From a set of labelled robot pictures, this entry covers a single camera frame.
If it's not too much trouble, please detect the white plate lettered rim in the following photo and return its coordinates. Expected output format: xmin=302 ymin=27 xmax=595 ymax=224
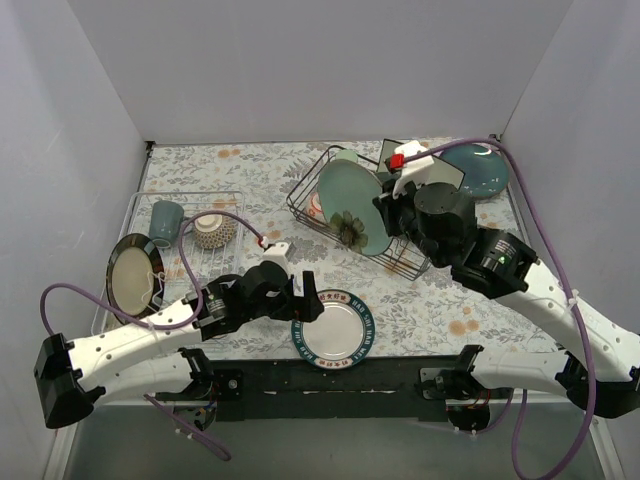
xmin=291 ymin=290 xmax=376 ymax=370

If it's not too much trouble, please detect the white square plate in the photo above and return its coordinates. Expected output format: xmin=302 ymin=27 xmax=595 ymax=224
xmin=375 ymin=139 xmax=465 ymax=189

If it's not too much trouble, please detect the orange patterned bowl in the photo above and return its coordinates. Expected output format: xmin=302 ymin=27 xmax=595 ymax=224
xmin=306 ymin=192 xmax=323 ymax=219

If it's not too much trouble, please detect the green flower deep plate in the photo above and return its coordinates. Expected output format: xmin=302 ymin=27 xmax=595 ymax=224
xmin=316 ymin=159 xmax=391 ymax=256

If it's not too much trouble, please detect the black wire dish rack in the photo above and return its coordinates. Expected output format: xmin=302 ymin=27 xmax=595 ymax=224
xmin=285 ymin=144 xmax=431 ymax=281

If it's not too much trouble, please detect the green cup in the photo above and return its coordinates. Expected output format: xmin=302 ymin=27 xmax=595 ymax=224
xmin=333 ymin=149 xmax=358 ymax=163

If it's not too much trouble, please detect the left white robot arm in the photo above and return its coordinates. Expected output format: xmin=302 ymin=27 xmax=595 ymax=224
xmin=34 ymin=261 xmax=324 ymax=429

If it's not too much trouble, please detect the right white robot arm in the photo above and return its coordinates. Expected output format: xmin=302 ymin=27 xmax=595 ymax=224
xmin=372 ymin=183 xmax=639 ymax=418

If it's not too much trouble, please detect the floral table mat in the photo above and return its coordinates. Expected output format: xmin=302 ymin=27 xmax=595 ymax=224
xmin=121 ymin=142 xmax=556 ymax=357

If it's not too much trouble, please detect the teal round plate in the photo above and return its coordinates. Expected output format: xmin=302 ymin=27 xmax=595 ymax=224
xmin=439 ymin=143 xmax=509 ymax=200

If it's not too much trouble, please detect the brown patterned bowl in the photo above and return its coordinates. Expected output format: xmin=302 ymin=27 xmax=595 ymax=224
xmin=194 ymin=214 xmax=235 ymax=250

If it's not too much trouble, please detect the grey blue mug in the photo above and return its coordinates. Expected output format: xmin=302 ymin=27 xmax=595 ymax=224
xmin=148 ymin=200 xmax=184 ymax=249

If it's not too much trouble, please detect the black rimmed round plate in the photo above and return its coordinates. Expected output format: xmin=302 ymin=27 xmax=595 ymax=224
xmin=106 ymin=233 xmax=165 ymax=325

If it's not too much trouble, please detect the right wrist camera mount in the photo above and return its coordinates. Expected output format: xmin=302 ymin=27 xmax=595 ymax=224
xmin=388 ymin=140 xmax=434 ymax=199

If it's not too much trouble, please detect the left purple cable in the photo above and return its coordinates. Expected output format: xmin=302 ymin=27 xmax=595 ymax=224
xmin=39 ymin=209 xmax=281 ymax=461

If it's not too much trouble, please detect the white wire dish rack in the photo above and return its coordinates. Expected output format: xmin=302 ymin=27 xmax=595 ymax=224
xmin=90 ymin=189 xmax=247 ymax=346

